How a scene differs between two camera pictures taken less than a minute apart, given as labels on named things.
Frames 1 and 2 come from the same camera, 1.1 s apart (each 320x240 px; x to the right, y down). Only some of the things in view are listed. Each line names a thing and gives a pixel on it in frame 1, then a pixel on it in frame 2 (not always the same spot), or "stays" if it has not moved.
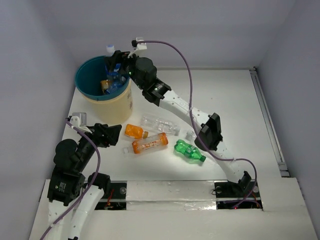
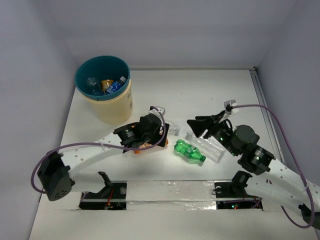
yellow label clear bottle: (104, 85) stays
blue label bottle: (114, 76) -> (95, 85)
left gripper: (101, 135) -> (162, 133)
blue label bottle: (115, 84) stays
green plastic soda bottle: (190, 150) stays
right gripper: (115, 58) -> (211, 122)
